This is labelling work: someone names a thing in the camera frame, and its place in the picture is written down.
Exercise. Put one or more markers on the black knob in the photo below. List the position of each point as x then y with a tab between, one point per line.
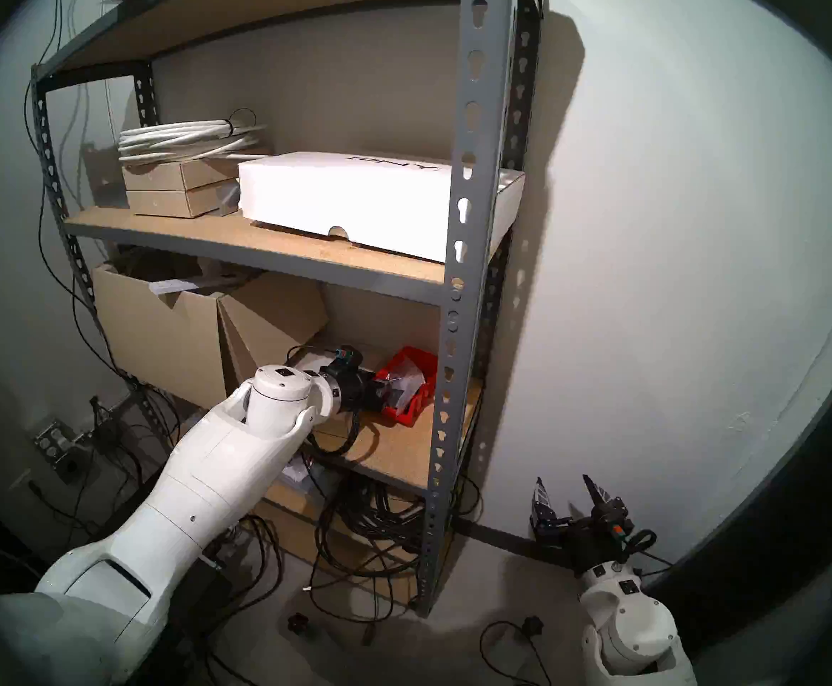
532	626
299	624

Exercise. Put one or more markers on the dark baseboard strip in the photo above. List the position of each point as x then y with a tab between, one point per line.
502	538

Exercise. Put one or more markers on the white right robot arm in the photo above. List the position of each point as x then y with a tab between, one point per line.
630	620

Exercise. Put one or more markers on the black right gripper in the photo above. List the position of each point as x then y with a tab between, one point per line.
580	542

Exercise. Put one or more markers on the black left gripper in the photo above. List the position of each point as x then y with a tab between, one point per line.
355	390

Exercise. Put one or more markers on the red plastic bin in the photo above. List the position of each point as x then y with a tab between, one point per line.
427	399

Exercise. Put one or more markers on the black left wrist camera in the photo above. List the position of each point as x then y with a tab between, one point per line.
344	356

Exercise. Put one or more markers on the grey metal rack shelf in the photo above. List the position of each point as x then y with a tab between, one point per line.
469	191

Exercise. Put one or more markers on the grey wall power outlet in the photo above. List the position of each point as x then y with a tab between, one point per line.
55	445

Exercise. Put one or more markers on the flat cardboard box white disc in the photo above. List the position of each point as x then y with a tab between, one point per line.
309	359

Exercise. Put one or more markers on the large white PNY box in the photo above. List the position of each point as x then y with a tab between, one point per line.
330	191

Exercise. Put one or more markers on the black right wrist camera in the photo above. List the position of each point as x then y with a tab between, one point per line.
614	531

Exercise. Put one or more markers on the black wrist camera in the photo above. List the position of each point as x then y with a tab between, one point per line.
344	356
614	531

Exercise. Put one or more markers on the plastic bag with pink label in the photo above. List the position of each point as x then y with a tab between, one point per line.
302	474

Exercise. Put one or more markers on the clear bag with black parts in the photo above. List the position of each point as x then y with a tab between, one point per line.
407	371

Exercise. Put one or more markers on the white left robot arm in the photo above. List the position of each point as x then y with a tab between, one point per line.
187	506

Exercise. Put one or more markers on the small tan cardboard box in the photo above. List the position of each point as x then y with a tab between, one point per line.
159	176
162	204

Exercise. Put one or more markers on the large open cardboard box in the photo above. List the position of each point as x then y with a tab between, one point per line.
159	334

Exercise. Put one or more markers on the white plastic strip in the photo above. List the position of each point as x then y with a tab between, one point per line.
173	286

